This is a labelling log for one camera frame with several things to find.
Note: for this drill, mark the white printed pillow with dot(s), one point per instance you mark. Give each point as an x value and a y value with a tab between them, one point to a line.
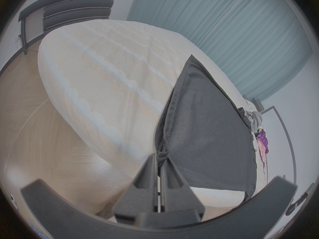
250	106

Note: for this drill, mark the dark desk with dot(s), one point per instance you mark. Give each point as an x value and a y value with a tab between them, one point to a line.
49	0

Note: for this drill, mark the black T-shirt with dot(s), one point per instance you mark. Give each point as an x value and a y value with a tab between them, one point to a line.
206	133

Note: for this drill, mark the blue-green curtain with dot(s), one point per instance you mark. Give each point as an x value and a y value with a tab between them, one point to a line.
179	6
261	46

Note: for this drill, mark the pink garment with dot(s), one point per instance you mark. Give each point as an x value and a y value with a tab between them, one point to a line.
261	149

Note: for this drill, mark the grey bedside table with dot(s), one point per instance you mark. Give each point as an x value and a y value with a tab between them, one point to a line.
258	104

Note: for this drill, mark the purple garment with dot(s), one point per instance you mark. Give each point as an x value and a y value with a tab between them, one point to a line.
263	138

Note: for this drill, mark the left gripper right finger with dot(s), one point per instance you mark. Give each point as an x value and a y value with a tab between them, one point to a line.
182	200

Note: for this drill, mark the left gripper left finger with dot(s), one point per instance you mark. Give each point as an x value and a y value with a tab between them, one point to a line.
137	200

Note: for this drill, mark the black chest of drawers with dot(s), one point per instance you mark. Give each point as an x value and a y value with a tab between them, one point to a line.
77	14

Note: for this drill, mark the bed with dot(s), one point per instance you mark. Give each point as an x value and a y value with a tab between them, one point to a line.
99	71

